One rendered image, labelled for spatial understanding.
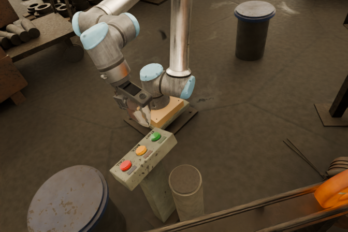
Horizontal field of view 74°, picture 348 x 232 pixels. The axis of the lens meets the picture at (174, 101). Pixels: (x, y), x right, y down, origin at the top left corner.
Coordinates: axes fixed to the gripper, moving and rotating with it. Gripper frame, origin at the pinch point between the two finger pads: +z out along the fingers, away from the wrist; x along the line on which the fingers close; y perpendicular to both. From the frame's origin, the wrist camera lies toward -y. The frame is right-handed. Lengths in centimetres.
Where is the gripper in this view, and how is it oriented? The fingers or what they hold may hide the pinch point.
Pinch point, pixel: (148, 124)
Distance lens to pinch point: 85.5
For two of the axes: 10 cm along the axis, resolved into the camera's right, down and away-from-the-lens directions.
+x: -6.5, 5.9, -4.8
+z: 3.7, 8.0, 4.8
